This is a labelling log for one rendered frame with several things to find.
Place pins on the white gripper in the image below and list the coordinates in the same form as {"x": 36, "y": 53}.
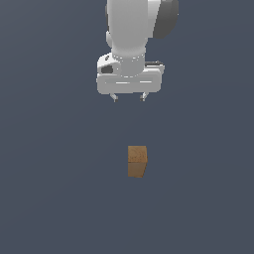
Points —
{"x": 129, "y": 84}

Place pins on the brown wooden cube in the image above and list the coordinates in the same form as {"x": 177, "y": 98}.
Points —
{"x": 137, "y": 161}

